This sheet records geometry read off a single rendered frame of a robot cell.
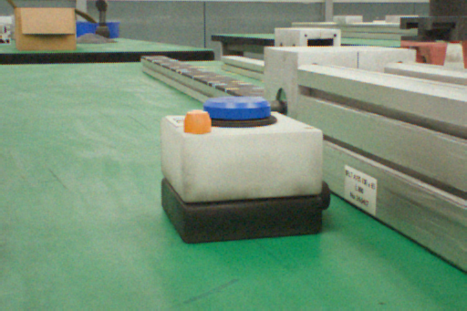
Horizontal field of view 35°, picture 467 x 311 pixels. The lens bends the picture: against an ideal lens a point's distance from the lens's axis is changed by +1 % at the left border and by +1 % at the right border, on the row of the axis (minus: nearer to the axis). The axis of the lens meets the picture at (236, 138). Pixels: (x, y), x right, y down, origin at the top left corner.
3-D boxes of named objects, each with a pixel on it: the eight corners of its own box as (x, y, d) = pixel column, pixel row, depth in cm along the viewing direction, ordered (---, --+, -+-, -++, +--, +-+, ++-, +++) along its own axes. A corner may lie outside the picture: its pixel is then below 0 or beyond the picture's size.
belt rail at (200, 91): (140, 70, 169) (140, 57, 169) (158, 69, 170) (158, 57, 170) (260, 132, 77) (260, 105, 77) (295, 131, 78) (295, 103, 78)
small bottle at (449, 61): (440, 95, 115) (444, 18, 113) (438, 92, 118) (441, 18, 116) (465, 95, 114) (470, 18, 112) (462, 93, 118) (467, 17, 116)
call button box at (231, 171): (160, 208, 47) (159, 110, 46) (303, 198, 49) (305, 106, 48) (183, 244, 39) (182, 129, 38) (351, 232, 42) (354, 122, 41)
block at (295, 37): (275, 71, 164) (276, 28, 163) (325, 71, 167) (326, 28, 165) (288, 75, 155) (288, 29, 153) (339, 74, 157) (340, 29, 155)
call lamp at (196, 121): (181, 129, 40) (181, 108, 40) (208, 129, 40) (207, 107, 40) (186, 134, 39) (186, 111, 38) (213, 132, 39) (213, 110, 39)
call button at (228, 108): (196, 128, 45) (196, 96, 44) (259, 126, 46) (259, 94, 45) (211, 139, 41) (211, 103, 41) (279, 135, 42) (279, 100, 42)
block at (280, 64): (237, 153, 66) (237, 47, 64) (365, 148, 69) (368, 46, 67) (266, 174, 57) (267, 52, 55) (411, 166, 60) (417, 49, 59)
